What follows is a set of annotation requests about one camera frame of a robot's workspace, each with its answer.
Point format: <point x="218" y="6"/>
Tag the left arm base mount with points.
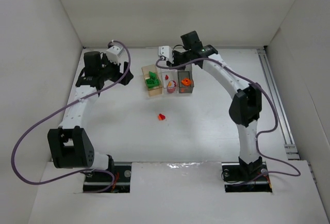
<point x="99" y="182"/>

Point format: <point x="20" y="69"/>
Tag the orange red lego piece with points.
<point x="161" y="117"/>

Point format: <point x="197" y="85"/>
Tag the green sloped lego brick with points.
<point x="153" y="75"/>

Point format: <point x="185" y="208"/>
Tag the green long lego brick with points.
<point x="152" y="83"/>

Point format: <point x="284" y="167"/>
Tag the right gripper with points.
<point x="177" y="60"/>

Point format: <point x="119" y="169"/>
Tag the grey translucent container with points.
<point x="186" y="73"/>

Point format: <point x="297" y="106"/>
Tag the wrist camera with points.
<point x="165" y="53"/>
<point x="114" y="53"/>

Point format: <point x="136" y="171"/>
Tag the orange translucent container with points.
<point x="156" y="90"/>

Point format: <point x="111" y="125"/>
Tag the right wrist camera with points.
<point x="165" y="53"/>

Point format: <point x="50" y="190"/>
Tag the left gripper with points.
<point x="119" y="73"/>

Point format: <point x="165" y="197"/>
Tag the red flower lego piece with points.
<point x="171" y="87"/>

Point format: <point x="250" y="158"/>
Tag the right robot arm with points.
<point x="246" y="103"/>

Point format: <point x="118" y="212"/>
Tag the orange round lego piece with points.
<point x="186" y="82"/>

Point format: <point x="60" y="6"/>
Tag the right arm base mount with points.
<point x="236" y="182"/>

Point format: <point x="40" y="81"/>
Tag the clear container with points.
<point x="172" y="77"/>

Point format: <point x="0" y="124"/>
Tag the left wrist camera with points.
<point x="114" y="53"/>

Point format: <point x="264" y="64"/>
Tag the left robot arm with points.
<point x="69" y="144"/>

